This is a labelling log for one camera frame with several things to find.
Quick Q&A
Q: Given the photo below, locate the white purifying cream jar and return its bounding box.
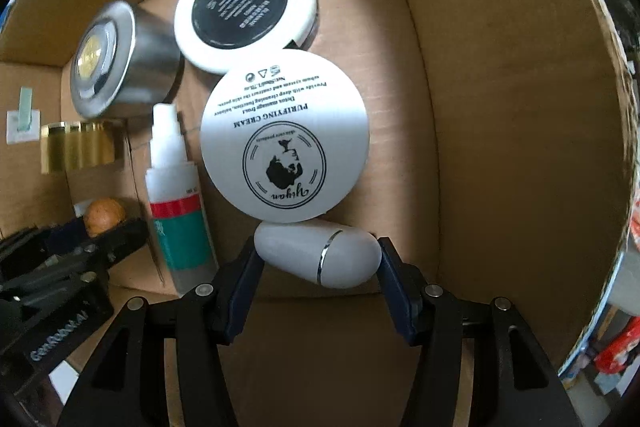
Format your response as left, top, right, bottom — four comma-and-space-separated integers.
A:
200, 49, 370, 223

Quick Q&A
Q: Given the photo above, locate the red plastic bag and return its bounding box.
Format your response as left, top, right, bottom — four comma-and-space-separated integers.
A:
594, 317, 640, 374

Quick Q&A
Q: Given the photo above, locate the open cardboard box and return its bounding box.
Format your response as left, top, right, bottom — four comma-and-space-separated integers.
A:
0, 0, 640, 427

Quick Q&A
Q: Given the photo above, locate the white jar black lid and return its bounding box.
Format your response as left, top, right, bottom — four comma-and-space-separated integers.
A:
174, 0, 319, 75

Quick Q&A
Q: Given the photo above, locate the gold lid jar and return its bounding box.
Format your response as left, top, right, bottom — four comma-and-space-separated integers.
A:
40, 120, 125, 174

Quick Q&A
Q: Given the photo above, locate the brown walnut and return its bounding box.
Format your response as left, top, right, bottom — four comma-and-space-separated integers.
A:
82, 198, 126, 237

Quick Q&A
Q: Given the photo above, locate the white spray bottle green label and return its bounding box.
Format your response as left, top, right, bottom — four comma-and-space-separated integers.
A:
145, 103, 218, 296

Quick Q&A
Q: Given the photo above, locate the silver jar gold centre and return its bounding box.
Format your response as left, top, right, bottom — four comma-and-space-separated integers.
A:
70, 0, 182, 119

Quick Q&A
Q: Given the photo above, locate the small white oval bottle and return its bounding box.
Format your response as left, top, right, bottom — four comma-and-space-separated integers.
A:
254, 219, 382, 289

